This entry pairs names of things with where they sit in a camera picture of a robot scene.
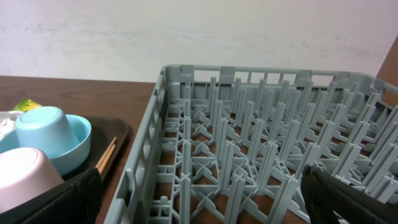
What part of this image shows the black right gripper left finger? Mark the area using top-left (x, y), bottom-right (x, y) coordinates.
top-left (1, 168), bottom-right (103, 224)

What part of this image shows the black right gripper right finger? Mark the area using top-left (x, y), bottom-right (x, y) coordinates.
top-left (300, 165), bottom-right (397, 224)

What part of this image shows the green snack wrapper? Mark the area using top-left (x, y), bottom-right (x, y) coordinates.
top-left (12, 98), bottom-right (42, 113)

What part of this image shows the grey dishwasher rack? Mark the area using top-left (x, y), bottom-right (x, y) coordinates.
top-left (105, 65), bottom-right (397, 223)

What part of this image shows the light blue bowl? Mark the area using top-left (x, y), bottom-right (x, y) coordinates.
top-left (0, 114), bottom-right (92, 177)

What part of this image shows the wooden chopstick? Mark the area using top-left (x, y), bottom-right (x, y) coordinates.
top-left (95, 137), bottom-right (117, 172)
top-left (98, 144), bottom-right (116, 174)

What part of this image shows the white cup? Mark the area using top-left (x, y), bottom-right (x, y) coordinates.
top-left (1, 147), bottom-right (64, 213)

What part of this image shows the brown serving tray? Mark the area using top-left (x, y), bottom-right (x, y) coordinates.
top-left (62, 116), bottom-right (134, 180)

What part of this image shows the light blue cup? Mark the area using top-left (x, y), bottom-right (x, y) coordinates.
top-left (15, 106), bottom-right (79, 159)

